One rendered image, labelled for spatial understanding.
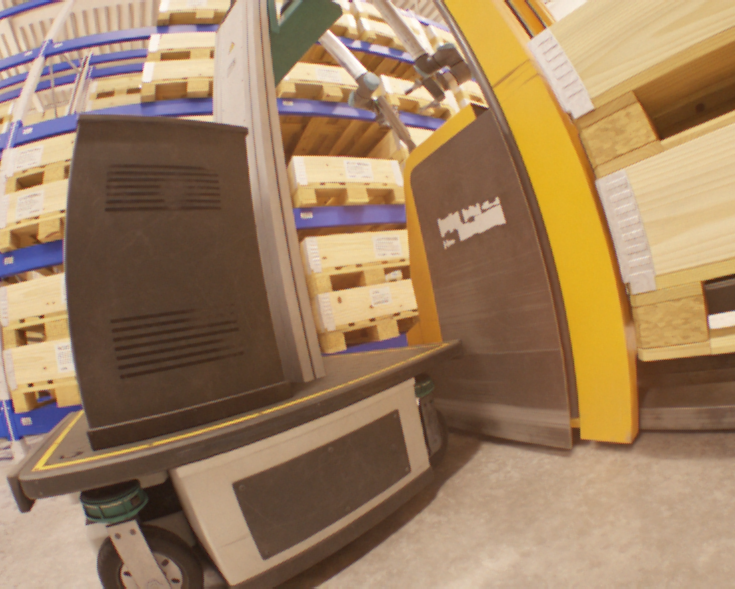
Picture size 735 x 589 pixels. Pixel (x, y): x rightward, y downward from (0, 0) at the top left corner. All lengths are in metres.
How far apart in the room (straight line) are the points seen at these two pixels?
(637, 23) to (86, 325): 1.00
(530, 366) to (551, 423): 0.15
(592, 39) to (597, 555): 0.87
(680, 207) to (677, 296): 0.15
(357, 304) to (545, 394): 1.39
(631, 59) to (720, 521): 0.76
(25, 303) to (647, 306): 2.37
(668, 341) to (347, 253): 1.74
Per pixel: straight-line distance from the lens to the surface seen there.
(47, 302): 2.01
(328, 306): 1.87
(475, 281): 0.85
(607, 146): 0.66
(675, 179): 0.63
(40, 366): 2.01
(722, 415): 0.85
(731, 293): 0.75
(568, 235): 0.75
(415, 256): 1.02
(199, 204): 0.57
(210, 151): 0.63
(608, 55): 0.71
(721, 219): 0.62
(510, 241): 0.77
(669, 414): 0.86
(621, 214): 0.64
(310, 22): 1.24
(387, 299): 2.05
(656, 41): 0.70
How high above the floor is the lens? 0.42
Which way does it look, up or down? 4 degrees up
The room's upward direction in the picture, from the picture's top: 12 degrees counter-clockwise
